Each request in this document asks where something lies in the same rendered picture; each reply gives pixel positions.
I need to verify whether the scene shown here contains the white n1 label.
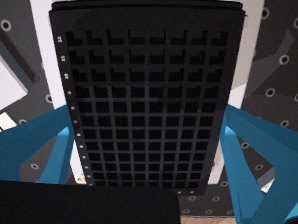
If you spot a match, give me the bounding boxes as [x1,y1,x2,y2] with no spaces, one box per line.
[0,111,18,131]

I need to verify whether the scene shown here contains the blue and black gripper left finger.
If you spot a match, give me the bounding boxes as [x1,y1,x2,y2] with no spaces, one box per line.
[0,104,75,184]

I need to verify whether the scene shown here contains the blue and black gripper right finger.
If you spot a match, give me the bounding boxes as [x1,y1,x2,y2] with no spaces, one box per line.
[219,104,298,224]

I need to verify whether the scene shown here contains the dark grey perforated base plate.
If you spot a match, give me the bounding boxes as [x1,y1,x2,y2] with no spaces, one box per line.
[0,0,298,218]

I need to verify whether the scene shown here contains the black well plate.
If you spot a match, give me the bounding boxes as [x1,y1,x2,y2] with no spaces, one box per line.
[48,0,246,196]

